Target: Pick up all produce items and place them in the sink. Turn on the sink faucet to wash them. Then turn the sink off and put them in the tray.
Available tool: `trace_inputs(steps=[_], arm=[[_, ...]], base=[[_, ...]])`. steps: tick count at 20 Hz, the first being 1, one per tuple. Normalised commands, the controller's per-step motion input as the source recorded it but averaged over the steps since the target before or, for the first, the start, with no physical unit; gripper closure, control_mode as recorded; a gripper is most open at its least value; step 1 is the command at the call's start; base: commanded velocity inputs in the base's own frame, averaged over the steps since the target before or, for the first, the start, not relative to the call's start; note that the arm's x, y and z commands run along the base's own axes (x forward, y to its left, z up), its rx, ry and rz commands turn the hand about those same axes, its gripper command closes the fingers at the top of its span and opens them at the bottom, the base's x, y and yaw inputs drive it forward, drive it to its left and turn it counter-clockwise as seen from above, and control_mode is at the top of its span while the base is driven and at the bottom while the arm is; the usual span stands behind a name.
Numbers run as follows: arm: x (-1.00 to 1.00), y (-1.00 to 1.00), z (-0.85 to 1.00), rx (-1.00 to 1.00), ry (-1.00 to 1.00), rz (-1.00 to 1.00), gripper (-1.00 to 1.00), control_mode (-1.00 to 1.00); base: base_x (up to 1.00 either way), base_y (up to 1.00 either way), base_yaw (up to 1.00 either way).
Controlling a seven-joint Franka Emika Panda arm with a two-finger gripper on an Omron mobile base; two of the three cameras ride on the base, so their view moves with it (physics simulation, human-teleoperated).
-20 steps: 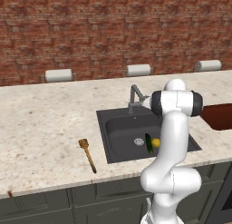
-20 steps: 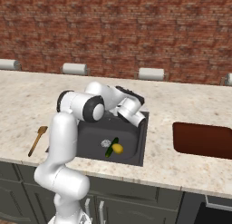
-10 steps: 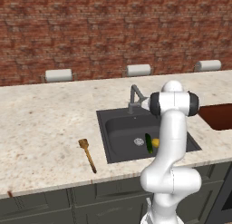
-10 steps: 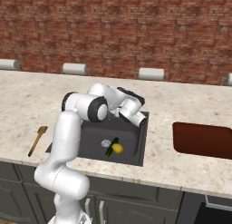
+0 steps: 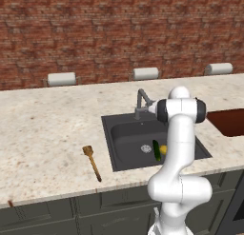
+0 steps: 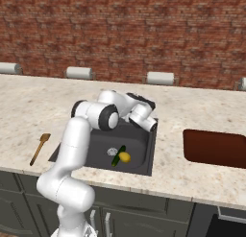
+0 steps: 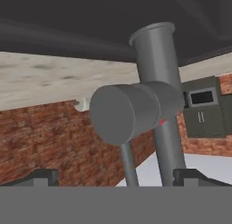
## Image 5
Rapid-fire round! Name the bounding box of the grey sink faucet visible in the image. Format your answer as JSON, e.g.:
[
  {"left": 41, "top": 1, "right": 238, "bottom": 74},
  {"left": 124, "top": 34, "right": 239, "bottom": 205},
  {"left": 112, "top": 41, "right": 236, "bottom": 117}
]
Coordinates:
[{"left": 133, "top": 88, "right": 156, "bottom": 121}]

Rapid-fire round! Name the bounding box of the dark grey sink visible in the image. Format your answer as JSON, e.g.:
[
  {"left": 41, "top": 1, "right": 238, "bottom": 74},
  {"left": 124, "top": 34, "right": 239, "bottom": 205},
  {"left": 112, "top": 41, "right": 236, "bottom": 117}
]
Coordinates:
[{"left": 101, "top": 110, "right": 213, "bottom": 173}]

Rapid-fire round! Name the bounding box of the reddish brown tray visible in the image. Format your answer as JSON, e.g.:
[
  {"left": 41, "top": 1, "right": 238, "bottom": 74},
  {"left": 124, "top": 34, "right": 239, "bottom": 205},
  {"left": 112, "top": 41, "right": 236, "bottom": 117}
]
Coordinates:
[{"left": 206, "top": 108, "right": 244, "bottom": 138}]

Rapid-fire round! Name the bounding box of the green cucumber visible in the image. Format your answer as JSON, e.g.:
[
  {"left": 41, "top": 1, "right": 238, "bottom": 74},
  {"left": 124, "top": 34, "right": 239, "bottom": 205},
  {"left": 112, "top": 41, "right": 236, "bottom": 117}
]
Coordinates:
[{"left": 152, "top": 139, "right": 162, "bottom": 162}]

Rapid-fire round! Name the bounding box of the yellow lemon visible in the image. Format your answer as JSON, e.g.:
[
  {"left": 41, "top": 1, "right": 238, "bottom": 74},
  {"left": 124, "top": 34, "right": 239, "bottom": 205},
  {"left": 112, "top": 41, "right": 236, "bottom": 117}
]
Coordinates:
[{"left": 158, "top": 145, "right": 169, "bottom": 156}]

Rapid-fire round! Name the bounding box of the wooden spatula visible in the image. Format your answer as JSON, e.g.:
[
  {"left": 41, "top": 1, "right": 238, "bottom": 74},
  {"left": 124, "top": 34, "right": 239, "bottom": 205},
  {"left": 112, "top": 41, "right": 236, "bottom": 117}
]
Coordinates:
[{"left": 82, "top": 145, "right": 103, "bottom": 183}]

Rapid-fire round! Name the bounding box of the dark grey cupboard door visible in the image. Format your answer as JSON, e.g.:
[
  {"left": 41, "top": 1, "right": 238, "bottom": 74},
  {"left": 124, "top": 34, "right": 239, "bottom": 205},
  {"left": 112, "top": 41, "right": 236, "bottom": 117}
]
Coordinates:
[
  {"left": 74, "top": 185, "right": 164, "bottom": 235},
  {"left": 185, "top": 170, "right": 243, "bottom": 235},
  {"left": 0, "top": 198, "right": 79, "bottom": 235}
]

